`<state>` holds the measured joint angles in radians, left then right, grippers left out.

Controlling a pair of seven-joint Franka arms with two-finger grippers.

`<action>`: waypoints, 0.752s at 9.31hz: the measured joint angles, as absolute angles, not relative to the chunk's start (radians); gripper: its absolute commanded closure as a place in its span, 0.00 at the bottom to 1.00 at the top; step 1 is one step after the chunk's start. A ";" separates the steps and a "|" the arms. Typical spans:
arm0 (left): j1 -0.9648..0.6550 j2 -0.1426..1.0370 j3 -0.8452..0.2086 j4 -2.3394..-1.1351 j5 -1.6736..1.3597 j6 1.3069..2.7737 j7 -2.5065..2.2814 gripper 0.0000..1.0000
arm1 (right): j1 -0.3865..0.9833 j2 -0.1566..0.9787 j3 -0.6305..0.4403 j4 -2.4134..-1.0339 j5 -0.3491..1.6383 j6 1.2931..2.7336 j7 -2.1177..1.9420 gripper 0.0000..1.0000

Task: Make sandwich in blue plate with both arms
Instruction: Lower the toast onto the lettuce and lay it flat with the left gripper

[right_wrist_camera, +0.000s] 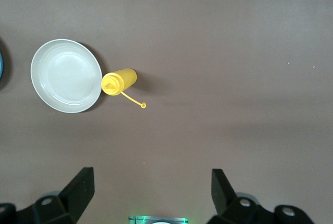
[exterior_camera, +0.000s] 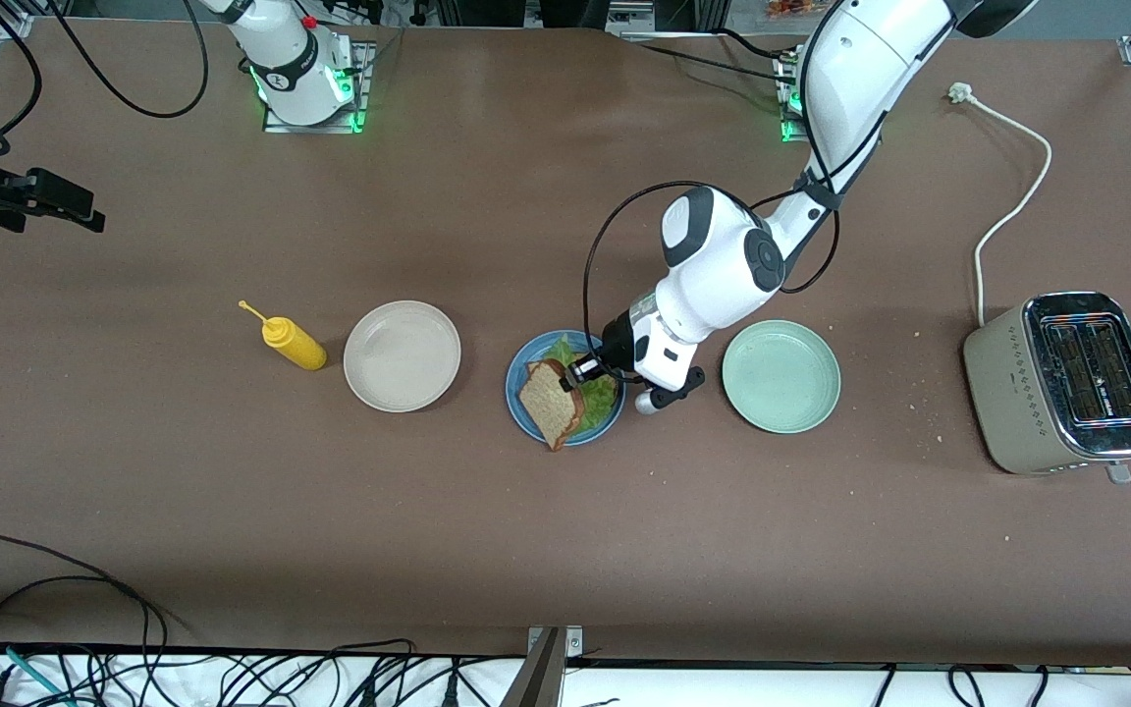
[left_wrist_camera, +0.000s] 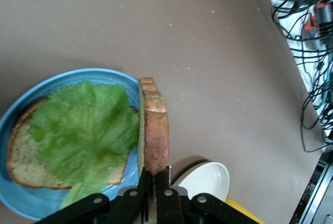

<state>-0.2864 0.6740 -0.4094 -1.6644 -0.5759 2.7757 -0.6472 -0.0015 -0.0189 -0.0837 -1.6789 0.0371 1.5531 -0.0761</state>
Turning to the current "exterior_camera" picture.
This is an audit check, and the green lettuce leaf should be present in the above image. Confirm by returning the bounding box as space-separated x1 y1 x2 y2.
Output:
551 334 620 428

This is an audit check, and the toasted bread slice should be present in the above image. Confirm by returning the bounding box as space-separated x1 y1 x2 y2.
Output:
516 358 586 453

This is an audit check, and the yellow mustard squeeze bottle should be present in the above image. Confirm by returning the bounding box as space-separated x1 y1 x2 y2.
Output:
239 300 329 372

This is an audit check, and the blue round plate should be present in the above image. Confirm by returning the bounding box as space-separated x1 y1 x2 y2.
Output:
507 330 628 448

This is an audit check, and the pale green round plate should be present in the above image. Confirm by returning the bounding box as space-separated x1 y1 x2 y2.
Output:
721 319 842 435

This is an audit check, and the beige round plate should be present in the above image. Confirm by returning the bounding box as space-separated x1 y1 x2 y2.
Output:
343 299 462 413

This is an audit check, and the beige chrome two-slot toaster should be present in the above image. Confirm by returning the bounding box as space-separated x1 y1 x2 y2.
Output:
963 292 1131 485

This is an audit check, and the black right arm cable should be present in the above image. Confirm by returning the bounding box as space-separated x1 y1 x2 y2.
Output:
45 0 210 120

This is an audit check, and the small metal table bracket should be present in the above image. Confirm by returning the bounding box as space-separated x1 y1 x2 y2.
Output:
526 626 584 661

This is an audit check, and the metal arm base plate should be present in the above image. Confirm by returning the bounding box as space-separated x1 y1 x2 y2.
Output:
261 39 376 135
774 49 807 143

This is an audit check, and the black base supply cable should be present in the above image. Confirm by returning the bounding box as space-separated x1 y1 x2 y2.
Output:
624 27 804 87

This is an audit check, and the dark grey metal post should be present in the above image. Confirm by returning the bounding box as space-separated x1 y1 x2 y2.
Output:
497 628 566 707

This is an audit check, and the long looping black cable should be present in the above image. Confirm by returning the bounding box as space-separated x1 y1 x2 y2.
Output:
0 535 170 688

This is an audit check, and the white power cord plug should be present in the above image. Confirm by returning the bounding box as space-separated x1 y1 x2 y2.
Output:
948 82 1054 330

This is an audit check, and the teal cable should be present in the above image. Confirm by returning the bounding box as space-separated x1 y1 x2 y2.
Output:
0 638 71 707

